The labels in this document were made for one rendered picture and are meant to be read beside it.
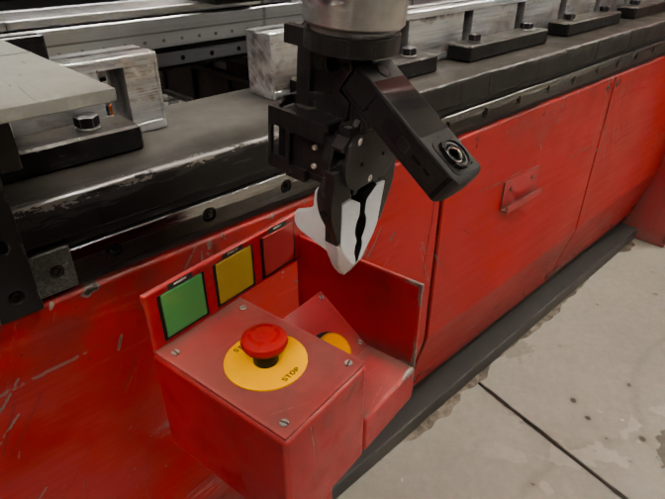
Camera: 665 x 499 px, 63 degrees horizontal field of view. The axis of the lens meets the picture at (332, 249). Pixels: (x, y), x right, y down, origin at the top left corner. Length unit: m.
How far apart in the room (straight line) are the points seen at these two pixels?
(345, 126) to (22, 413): 0.48
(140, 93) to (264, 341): 0.39
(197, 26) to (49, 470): 0.74
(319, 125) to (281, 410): 0.22
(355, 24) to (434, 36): 0.74
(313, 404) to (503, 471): 1.03
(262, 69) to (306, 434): 0.57
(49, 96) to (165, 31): 0.62
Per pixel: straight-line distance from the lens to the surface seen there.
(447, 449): 1.44
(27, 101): 0.43
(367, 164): 0.43
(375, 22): 0.39
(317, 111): 0.44
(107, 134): 0.66
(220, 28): 1.09
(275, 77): 0.85
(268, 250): 0.56
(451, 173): 0.38
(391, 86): 0.41
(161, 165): 0.63
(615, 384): 1.75
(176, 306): 0.50
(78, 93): 0.43
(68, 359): 0.68
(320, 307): 0.60
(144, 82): 0.73
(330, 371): 0.47
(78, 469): 0.79
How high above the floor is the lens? 1.10
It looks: 31 degrees down
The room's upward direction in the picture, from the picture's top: straight up
